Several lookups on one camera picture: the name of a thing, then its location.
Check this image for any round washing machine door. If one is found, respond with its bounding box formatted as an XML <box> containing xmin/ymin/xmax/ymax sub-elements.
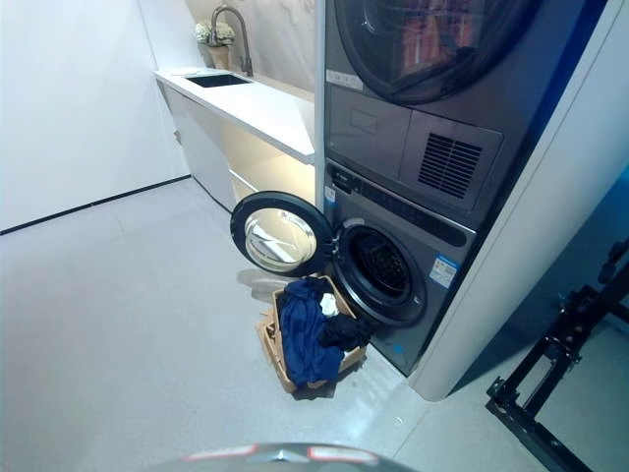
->
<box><xmin>230</xmin><ymin>191</ymin><xmax>336</xmax><ymax>276</ymax></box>

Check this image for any wooden laundry basket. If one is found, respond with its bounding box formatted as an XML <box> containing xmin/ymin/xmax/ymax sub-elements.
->
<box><xmin>254</xmin><ymin>274</ymin><xmax>369</xmax><ymax>395</ymax></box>

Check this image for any grey front-load washing machine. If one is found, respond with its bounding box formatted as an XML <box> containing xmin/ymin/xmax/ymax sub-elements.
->
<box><xmin>322</xmin><ymin>157</ymin><xmax>479</xmax><ymax>379</ymax></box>

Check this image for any black garment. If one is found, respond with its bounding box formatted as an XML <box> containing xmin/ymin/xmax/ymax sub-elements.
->
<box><xmin>316</xmin><ymin>316</ymin><xmax>374</xmax><ymax>352</ymax></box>

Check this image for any dark blue garment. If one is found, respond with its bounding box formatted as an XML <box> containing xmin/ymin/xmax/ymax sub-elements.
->
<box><xmin>278</xmin><ymin>277</ymin><xmax>345</xmax><ymax>388</ymax></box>

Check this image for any white counter cabinet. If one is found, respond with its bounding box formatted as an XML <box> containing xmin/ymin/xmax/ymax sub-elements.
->
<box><xmin>153</xmin><ymin>68</ymin><xmax>316</xmax><ymax>213</ymax></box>

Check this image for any grey stacked dryer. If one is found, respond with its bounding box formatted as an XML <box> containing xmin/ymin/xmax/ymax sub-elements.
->
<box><xmin>323</xmin><ymin>0</ymin><xmax>544</xmax><ymax>232</ymax></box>

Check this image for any black sink basin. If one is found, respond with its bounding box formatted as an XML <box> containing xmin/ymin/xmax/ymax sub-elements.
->
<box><xmin>184</xmin><ymin>73</ymin><xmax>256</xmax><ymax>90</ymax></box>

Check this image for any bronze gooseneck faucet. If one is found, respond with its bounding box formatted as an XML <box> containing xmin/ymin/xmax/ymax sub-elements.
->
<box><xmin>210</xmin><ymin>5</ymin><xmax>255</xmax><ymax>78</ymax></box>

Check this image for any white appliance surround cabinet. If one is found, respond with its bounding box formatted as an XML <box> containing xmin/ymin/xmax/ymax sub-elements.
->
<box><xmin>313</xmin><ymin>0</ymin><xmax>629</xmax><ymax>403</ymax></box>

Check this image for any silver robot torso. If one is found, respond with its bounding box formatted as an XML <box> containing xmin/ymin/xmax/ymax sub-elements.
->
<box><xmin>146</xmin><ymin>442</ymin><xmax>402</xmax><ymax>472</ymax></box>

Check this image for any white flower bouquet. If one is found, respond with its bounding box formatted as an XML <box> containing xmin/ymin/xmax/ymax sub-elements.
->
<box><xmin>194</xmin><ymin>21</ymin><xmax>236</xmax><ymax>48</ymax></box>

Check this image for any black metal frame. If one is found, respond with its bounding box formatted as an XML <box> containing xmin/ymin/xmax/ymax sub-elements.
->
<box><xmin>485</xmin><ymin>235</ymin><xmax>629</xmax><ymax>472</ymax></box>

